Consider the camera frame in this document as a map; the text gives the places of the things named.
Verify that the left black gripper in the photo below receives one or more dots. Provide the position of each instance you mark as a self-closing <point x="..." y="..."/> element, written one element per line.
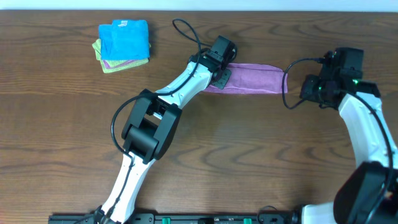
<point x="222" y="79"/>

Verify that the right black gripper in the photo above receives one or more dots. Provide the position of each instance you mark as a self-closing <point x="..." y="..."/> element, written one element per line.
<point x="310" y="91"/>

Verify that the purple microfiber cloth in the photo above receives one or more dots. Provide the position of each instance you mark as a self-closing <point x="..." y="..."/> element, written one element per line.
<point x="252" y="79"/>

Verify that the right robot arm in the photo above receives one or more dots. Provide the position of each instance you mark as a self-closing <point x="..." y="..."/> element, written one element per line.
<point x="370" y="193"/>

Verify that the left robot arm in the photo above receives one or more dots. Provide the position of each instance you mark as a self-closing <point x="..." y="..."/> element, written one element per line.
<point x="150" y="129"/>

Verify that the bottom green folded cloth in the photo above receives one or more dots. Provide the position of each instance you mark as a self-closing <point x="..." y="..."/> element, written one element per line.
<point x="135" y="64"/>

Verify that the blue folded cloth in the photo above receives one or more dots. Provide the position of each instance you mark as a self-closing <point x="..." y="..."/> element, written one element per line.
<point x="124" y="40"/>

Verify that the purple folded cloth in stack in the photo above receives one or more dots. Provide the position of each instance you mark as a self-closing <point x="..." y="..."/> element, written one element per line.
<point x="117" y="63"/>

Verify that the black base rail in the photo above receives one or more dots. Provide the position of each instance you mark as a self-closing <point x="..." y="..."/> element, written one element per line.
<point x="272" y="217"/>

